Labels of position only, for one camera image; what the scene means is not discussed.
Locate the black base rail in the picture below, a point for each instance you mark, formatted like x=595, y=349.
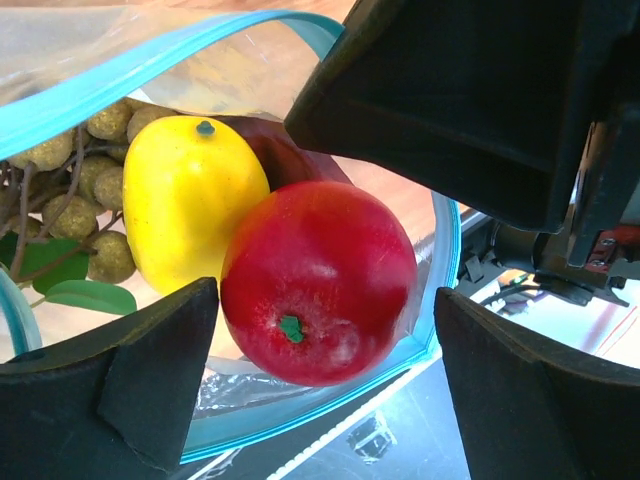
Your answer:
x=483, y=241

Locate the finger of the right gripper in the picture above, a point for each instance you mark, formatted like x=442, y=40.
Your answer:
x=465, y=97

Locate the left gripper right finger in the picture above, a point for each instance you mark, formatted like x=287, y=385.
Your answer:
x=529, y=407

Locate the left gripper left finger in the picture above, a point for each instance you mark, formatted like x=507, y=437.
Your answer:
x=113, y=403

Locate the red toy fruit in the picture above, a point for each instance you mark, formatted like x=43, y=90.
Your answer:
x=315, y=282

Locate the longan fruit bunch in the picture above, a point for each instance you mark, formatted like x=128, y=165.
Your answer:
x=60, y=201

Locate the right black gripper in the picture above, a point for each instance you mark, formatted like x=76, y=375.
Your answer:
x=598, y=248

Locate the yellow toy banana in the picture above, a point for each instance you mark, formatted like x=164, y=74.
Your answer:
x=188, y=181

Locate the clear zip top bag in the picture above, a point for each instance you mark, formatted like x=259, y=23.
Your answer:
x=61, y=61

